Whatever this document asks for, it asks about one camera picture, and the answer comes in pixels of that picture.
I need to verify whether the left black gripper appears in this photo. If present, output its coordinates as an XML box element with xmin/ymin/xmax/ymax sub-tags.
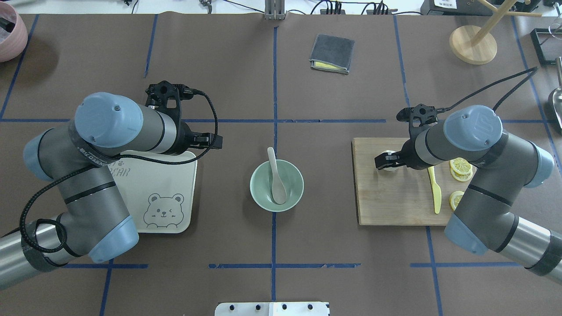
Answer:
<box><xmin>174</xmin><ymin>123</ymin><xmax>223</xmax><ymax>155</ymax></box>

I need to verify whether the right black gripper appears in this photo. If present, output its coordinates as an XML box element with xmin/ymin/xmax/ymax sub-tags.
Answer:
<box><xmin>374</xmin><ymin>140</ymin><xmax>423</xmax><ymax>171</ymax></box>

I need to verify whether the white ceramic spoon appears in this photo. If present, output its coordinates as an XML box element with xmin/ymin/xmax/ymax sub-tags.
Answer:
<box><xmin>267</xmin><ymin>147</ymin><xmax>287</xmax><ymax>205</ymax></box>

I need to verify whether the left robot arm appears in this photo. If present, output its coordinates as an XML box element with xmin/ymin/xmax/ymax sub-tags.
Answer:
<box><xmin>1</xmin><ymin>86</ymin><xmax>222</xmax><ymax>290</ymax></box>

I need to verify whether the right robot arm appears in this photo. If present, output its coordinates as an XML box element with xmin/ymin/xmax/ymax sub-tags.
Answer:
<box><xmin>374</xmin><ymin>104</ymin><xmax>562</xmax><ymax>284</ymax></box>

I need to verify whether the light green ceramic bowl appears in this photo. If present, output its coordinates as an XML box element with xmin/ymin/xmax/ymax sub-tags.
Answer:
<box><xmin>249</xmin><ymin>159</ymin><xmax>304</xmax><ymax>212</ymax></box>

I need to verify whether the pink bowl of ice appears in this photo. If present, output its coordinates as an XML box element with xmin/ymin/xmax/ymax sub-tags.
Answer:
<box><xmin>0</xmin><ymin>2</ymin><xmax>28</xmax><ymax>63</ymax></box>

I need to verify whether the wooden cutting board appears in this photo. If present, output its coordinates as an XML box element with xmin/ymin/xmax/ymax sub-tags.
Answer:
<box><xmin>352</xmin><ymin>137</ymin><xmax>468</xmax><ymax>226</ymax></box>

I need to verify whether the yellow plastic knife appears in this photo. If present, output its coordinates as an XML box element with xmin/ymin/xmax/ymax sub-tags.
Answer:
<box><xmin>427</xmin><ymin>166</ymin><xmax>442</xmax><ymax>214</ymax></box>

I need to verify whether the lemon slice pair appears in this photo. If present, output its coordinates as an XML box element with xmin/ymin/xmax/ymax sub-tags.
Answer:
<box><xmin>448</xmin><ymin>158</ymin><xmax>474</xmax><ymax>182</ymax></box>

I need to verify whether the white bear serving tray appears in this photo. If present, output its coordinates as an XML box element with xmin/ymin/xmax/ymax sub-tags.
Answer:
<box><xmin>108</xmin><ymin>158</ymin><xmax>197</xmax><ymax>233</ymax></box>

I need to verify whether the grey folded cloth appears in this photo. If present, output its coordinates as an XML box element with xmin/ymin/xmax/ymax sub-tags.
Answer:
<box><xmin>309</xmin><ymin>34</ymin><xmax>355</xmax><ymax>75</ymax></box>

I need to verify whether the wooden mug tree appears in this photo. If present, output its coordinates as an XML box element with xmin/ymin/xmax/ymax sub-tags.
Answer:
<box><xmin>448</xmin><ymin>0</ymin><xmax>542</xmax><ymax>65</ymax></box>

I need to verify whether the metal scoop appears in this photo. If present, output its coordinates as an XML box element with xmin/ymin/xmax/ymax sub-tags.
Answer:
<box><xmin>548</xmin><ymin>57</ymin><xmax>562</xmax><ymax>132</ymax></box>

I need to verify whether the wine glass rack tray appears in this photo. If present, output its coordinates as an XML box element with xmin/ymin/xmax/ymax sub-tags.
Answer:
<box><xmin>530</xmin><ymin>22</ymin><xmax>562</xmax><ymax>65</ymax></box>

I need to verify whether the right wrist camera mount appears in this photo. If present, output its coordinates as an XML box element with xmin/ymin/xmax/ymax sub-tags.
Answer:
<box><xmin>396</xmin><ymin>104</ymin><xmax>446</xmax><ymax>140</ymax></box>

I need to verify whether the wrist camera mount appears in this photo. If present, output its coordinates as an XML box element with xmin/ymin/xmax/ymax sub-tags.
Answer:
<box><xmin>396</xmin><ymin>104</ymin><xmax>446</xmax><ymax>140</ymax></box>
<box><xmin>145</xmin><ymin>81</ymin><xmax>195</xmax><ymax>126</ymax></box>

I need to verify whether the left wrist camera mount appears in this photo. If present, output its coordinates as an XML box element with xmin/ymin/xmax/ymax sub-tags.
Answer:
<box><xmin>145</xmin><ymin>81</ymin><xmax>195</xmax><ymax>126</ymax></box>

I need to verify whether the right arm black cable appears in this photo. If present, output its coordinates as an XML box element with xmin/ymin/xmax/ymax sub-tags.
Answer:
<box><xmin>439</xmin><ymin>67</ymin><xmax>539</xmax><ymax>113</ymax></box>

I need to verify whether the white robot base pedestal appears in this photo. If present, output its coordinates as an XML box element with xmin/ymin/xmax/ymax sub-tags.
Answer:
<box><xmin>214</xmin><ymin>302</ymin><xmax>331</xmax><ymax>316</ymax></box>

